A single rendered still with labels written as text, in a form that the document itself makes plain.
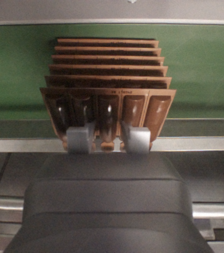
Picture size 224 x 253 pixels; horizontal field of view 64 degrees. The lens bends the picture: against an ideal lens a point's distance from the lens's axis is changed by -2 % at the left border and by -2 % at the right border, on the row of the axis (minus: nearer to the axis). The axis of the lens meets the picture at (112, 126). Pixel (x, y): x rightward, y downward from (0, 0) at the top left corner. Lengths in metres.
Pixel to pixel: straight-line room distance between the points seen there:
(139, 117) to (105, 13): 0.11
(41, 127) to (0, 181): 0.14
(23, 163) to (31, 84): 0.18
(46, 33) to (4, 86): 0.10
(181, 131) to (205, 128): 0.04
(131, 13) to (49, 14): 0.08
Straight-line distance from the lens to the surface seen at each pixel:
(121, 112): 0.16
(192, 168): 0.39
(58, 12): 0.22
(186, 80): 0.26
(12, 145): 0.32
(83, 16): 0.20
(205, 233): 0.23
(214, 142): 0.32
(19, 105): 0.31
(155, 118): 0.16
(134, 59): 0.18
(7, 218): 0.37
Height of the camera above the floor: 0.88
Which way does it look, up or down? 38 degrees down
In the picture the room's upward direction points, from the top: 178 degrees counter-clockwise
